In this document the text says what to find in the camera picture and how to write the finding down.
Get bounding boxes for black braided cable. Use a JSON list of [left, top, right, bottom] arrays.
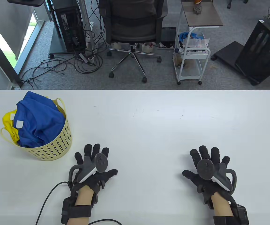
[[35, 182, 71, 225], [88, 219, 122, 225]]

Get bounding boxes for brown fuzzy item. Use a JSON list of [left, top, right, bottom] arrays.
[[174, 53, 185, 69]]

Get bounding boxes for black wrist strap with module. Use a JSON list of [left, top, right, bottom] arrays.
[[61, 197, 93, 224], [213, 203, 250, 225]]

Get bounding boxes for black computer tower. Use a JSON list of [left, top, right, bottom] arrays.
[[52, 0, 87, 52]]

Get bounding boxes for white rolling cart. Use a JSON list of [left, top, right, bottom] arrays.
[[173, 26, 211, 85]]

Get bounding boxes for black and white hand controller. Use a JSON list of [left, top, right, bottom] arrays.
[[69, 153, 109, 185], [197, 159, 237, 195]]

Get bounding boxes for black mesh computer case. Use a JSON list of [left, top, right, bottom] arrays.
[[235, 18, 270, 86]]

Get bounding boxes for black desk top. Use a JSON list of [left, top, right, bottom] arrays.
[[7, 0, 46, 7]]

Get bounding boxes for bundle of black floor cables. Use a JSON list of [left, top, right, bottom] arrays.
[[20, 0, 109, 90]]

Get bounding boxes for person's right hand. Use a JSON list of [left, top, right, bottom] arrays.
[[183, 145, 234, 199]]

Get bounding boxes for silver desk column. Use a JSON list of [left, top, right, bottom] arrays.
[[78, 0, 95, 51]]

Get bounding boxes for clear plastic bags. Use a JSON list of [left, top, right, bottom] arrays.
[[183, 37, 210, 51]]

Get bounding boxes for black box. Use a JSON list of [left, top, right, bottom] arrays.
[[160, 27, 177, 43]]

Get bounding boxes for black rolling platform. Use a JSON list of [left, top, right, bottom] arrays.
[[211, 41, 245, 68]]

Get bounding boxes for person's right forearm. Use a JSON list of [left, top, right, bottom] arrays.
[[210, 191, 234, 217]]

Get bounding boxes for grey computer trolley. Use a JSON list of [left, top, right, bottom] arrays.
[[48, 21, 95, 59]]

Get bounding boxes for yellow t-shirt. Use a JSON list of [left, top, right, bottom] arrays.
[[2, 109, 20, 144]]

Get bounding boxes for yellow perforated laundry basket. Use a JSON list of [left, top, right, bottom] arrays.
[[0, 97, 72, 161]]

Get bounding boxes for brown side table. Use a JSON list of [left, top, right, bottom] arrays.
[[181, 0, 224, 28]]

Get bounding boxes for person's left hand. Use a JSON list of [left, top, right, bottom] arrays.
[[73, 144, 118, 191]]

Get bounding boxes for blue cloth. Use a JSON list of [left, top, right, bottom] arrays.
[[178, 32, 197, 42]]

